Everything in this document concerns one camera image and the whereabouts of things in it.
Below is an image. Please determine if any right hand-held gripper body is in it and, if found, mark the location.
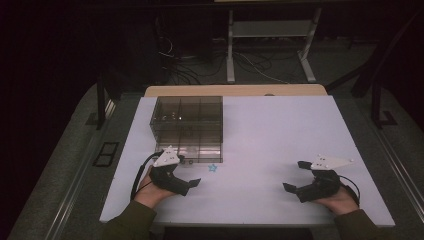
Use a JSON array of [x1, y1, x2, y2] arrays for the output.
[[295, 153, 355, 204]]

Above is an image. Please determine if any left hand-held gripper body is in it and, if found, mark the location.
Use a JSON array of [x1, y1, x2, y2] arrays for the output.
[[148, 145, 190, 197]]

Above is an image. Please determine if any person's right hand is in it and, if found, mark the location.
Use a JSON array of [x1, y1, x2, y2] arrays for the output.
[[312, 184, 361, 216]]

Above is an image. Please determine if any person's left hand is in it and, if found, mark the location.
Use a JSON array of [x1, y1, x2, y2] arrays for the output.
[[134, 173, 178, 210]]

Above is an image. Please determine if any clear plastic drawer box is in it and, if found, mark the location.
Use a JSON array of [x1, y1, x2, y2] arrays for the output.
[[149, 95, 225, 165]]

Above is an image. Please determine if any wooden table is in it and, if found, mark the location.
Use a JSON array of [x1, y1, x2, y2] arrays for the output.
[[144, 83, 329, 98]]

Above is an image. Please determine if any black metal stand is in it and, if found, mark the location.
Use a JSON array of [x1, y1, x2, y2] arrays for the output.
[[95, 73, 117, 131], [324, 12, 399, 130]]

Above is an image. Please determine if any white metal stand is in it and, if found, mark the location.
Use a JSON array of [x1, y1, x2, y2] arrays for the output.
[[225, 7, 323, 84]]

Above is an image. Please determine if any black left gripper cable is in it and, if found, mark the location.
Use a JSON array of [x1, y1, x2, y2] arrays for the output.
[[130, 151, 165, 202]]

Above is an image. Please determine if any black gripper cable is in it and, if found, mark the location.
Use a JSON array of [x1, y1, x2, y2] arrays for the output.
[[130, 151, 165, 202], [339, 174, 362, 206]]

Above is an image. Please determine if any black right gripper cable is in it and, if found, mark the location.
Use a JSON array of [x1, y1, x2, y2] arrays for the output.
[[339, 174, 362, 206]]

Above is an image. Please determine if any aluminium rail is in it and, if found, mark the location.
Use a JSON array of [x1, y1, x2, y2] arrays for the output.
[[361, 111, 424, 216], [44, 99, 118, 240]]

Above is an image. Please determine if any bundle of floor cables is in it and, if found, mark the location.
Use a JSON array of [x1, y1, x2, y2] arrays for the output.
[[155, 34, 303, 86]]

